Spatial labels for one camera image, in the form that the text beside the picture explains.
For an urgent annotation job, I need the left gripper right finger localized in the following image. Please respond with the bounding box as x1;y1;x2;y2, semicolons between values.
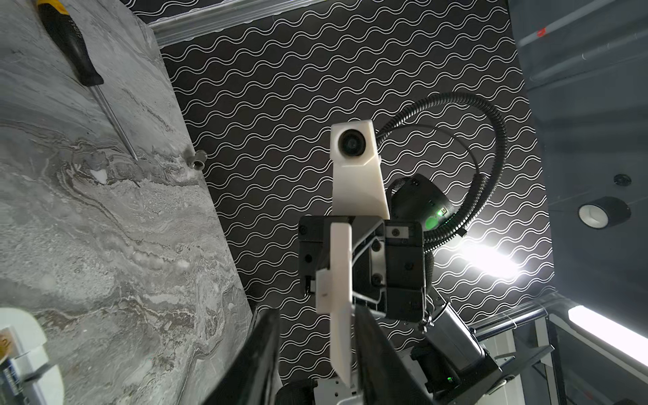
354;306;431;404

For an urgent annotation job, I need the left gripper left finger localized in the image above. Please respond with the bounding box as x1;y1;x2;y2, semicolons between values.
204;309;280;405

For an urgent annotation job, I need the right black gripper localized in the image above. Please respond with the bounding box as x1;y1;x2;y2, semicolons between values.
298;215;426;323

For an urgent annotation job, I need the white square alarm clock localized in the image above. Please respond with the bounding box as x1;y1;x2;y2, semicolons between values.
1;307;65;404

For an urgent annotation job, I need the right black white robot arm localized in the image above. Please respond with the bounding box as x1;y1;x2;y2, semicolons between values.
296;91;551;404

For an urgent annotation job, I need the black yellow screwdriver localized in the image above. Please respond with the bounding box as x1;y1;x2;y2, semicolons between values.
36;0;138;161

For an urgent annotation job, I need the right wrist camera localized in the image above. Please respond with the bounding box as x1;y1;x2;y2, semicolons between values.
330;120;390;219

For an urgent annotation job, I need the small metal bracket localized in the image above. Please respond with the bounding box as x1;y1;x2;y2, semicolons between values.
187;150;208;170

